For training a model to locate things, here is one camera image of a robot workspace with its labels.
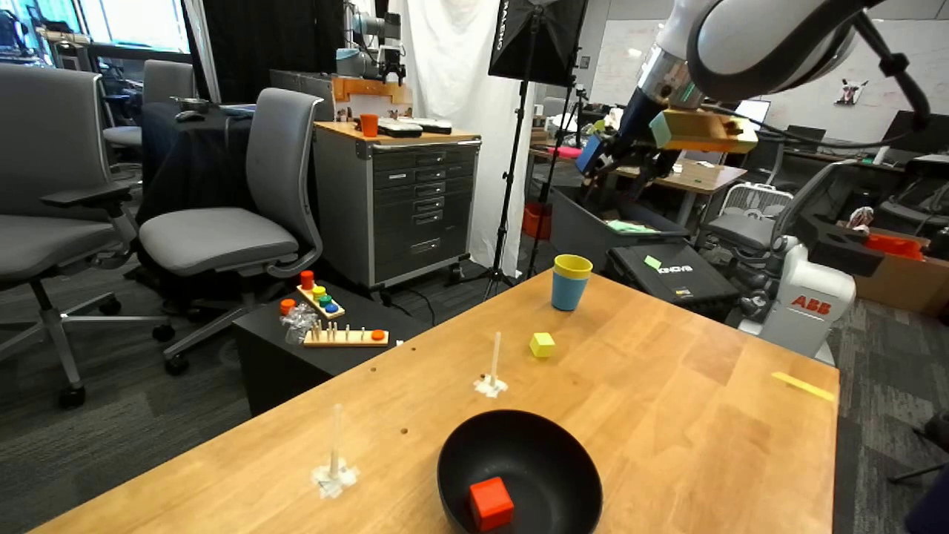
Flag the black flat device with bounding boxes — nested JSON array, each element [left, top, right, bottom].
[[380, 117, 456, 140]]

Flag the blue plastic cup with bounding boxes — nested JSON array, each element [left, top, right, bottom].
[[549, 269, 594, 315]]

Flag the white ABB robot base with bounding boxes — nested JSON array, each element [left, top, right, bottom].
[[758, 235, 859, 364]]

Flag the red flat item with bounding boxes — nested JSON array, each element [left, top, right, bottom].
[[868, 231, 927, 265]]

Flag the yellow cube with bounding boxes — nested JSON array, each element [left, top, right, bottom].
[[525, 330, 557, 361]]

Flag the low black table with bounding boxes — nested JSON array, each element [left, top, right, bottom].
[[232, 284, 433, 415]]

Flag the yellow plastic cup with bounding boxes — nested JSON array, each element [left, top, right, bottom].
[[552, 253, 595, 284]]

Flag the brown cardboard box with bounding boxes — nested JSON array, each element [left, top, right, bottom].
[[855, 249, 949, 321]]

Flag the black softbox light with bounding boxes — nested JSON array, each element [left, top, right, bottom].
[[487, 0, 589, 88]]

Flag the black bowl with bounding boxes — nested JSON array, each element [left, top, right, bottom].
[[436, 409, 605, 534]]

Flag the red box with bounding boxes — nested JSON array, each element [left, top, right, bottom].
[[518, 201, 554, 243]]

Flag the wooden peg bar toy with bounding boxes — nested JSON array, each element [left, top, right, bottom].
[[299, 321, 390, 351]]

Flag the black draped cloth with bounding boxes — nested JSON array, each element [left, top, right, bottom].
[[137, 97, 260, 225]]

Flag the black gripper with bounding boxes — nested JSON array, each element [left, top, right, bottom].
[[574, 86, 663, 177]]

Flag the black light stand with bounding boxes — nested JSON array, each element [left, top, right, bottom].
[[490, 78, 546, 289]]

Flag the grey drawer cabinet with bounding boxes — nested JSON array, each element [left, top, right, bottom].
[[312, 120, 482, 295]]

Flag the black curtain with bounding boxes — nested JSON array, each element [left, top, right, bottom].
[[201, 0, 349, 108]]

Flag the black camera tripod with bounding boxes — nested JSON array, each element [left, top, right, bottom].
[[883, 412, 949, 534]]

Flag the orange cube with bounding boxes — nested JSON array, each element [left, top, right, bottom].
[[465, 476, 518, 534]]

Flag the black case green sticker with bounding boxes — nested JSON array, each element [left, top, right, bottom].
[[605, 241, 745, 311]]

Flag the grey office chair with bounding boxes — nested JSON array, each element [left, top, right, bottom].
[[100, 56, 198, 151], [137, 86, 327, 378], [0, 62, 175, 409]]

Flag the orange wooden sign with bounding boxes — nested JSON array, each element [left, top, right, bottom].
[[328, 75, 411, 120]]

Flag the clear plastic bag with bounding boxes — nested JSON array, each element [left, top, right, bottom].
[[278, 299, 321, 345]]

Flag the clear plastic stand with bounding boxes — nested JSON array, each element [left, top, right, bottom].
[[312, 400, 362, 502], [472, 330, 512, 400]]

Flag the yellowish wrist camera box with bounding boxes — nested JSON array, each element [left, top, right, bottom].
[[646, 105, 761, 157]]

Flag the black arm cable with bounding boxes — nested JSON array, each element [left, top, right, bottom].
[[850, 10, 935, 120]]

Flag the yellow tape strip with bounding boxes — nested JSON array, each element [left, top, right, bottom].
[[769, 367, 840, 406]]

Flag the colourful wooden stacking toy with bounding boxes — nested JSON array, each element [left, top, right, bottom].
[[293, 266, 346, 321]]

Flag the white curtain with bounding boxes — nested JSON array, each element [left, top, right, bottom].
[[396, 0, 543, 278]]

